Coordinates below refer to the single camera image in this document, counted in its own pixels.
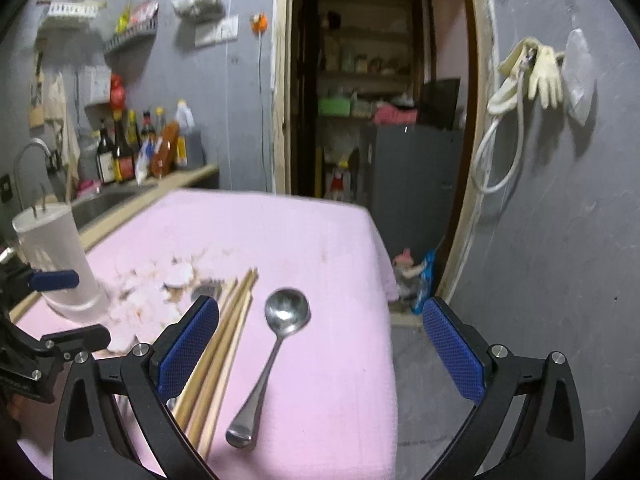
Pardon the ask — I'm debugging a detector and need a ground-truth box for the green box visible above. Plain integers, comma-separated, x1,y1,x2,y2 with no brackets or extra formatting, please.
318,97,351,116

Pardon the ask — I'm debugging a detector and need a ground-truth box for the black monitor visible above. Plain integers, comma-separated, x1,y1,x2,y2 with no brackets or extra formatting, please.
419,77,462,131

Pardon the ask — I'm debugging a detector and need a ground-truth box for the metal spoon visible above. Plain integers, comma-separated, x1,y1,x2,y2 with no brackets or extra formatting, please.
225,287,312,448

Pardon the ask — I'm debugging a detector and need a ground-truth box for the cream rubber glove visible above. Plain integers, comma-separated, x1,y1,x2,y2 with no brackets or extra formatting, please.
487,37,538,116
527,45,566,109

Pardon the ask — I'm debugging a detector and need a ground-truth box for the wooden chopstick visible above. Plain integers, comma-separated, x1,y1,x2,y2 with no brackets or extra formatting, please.
197,290,254,461
184,268,259,441
171,280,240,418

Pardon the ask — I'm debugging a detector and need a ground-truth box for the grey wall shelf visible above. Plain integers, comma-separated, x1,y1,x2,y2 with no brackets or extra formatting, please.
102,12,160,56

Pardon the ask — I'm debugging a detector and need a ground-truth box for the steel sink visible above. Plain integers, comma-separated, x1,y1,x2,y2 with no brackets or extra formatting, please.
70,187,146,231

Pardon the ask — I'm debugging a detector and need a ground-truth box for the blue bag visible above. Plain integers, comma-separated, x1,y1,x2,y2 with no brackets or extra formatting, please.
412,250,436,313

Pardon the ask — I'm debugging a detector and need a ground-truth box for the pink floral tablecloth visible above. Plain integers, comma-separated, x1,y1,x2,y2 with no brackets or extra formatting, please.
10,187,401,480

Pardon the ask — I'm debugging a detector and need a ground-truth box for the metal faucet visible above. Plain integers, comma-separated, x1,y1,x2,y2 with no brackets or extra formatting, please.
14,140,63,211

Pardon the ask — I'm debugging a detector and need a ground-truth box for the wooden storage shelf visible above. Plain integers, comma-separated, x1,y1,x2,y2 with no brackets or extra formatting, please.
317,0,423,126

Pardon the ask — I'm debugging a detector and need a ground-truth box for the wooden door frame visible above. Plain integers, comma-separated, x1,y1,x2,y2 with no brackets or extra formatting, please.
272,0,501,311

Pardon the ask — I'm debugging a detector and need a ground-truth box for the white wall rack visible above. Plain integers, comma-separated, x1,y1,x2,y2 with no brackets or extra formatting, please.
37,0,107,28

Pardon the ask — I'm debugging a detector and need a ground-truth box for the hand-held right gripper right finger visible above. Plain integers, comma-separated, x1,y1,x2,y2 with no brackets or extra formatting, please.
421,296,587,480

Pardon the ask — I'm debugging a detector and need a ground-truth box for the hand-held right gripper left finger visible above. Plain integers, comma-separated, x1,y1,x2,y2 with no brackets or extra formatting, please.
52,295,221,480

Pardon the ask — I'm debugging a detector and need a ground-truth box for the brown snack packet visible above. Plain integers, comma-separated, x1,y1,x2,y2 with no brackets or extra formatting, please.
151,121,180,179

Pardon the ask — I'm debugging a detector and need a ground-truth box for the white hose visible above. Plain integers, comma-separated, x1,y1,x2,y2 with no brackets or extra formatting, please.
472,67,527,194

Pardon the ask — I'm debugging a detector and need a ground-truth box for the hanging towel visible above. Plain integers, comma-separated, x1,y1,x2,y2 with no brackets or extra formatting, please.
42,72,81,186

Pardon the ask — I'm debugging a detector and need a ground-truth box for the white wall box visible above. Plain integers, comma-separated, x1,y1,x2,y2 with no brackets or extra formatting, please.
82,66,112,106

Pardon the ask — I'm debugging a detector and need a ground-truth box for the pink cloth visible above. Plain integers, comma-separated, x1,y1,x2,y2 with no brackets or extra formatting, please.
374,105,418,126

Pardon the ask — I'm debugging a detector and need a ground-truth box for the red white bottle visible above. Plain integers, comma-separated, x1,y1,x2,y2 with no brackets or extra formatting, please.
329,160,351,202

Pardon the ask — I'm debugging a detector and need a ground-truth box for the grey cabinet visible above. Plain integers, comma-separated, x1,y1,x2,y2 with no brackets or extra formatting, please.
359,125,465,261

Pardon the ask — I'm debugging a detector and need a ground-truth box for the white cup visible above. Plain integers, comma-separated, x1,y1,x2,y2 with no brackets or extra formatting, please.
11,203,112,323

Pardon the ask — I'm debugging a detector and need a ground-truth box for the white plastic jug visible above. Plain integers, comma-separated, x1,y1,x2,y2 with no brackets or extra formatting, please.
175,100,196,168

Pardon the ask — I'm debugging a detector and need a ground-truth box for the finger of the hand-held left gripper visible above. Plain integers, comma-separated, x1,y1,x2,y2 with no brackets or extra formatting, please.
0,260,81,306
0,324,112,403

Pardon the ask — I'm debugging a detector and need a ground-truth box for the clear plastic bag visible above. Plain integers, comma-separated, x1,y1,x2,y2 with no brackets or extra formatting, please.
561,29,597,126

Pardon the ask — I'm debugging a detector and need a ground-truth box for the blue white packet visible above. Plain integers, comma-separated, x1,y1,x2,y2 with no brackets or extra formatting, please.
134,140,153,183

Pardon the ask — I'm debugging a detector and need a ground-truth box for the dark sauce bottle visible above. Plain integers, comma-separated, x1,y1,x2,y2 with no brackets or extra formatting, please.
114,112,136,183
96,120,117,186

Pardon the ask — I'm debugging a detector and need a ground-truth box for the red hanging bag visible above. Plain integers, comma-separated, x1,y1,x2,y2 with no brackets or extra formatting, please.
109,74,126,111

